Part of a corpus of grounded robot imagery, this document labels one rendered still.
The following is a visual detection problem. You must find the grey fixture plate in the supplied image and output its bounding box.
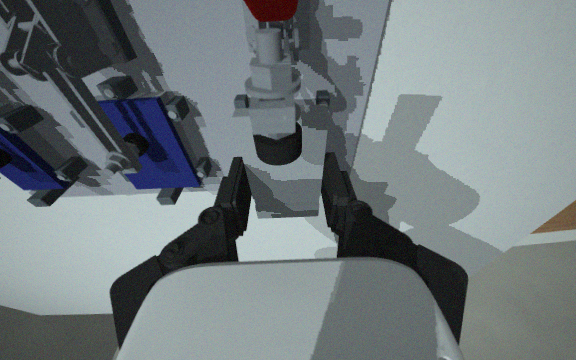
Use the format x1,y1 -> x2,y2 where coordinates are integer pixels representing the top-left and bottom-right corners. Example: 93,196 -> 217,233
0,0 -> 390,197

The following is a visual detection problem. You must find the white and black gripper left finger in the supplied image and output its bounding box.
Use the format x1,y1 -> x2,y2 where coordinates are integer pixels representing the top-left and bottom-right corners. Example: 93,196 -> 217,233
110,157 -> 252,351

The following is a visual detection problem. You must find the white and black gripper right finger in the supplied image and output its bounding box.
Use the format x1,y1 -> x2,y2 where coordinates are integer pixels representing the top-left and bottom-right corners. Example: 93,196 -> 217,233
321,152 -> 468,346

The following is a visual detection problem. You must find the blue flat block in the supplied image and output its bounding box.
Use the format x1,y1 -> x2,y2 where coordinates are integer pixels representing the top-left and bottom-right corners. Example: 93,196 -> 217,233
0,126 -> 75,190

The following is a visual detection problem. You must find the blue flat metal plate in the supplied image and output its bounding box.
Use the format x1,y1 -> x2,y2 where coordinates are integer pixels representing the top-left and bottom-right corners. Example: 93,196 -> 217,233
94,91 -> 203,189

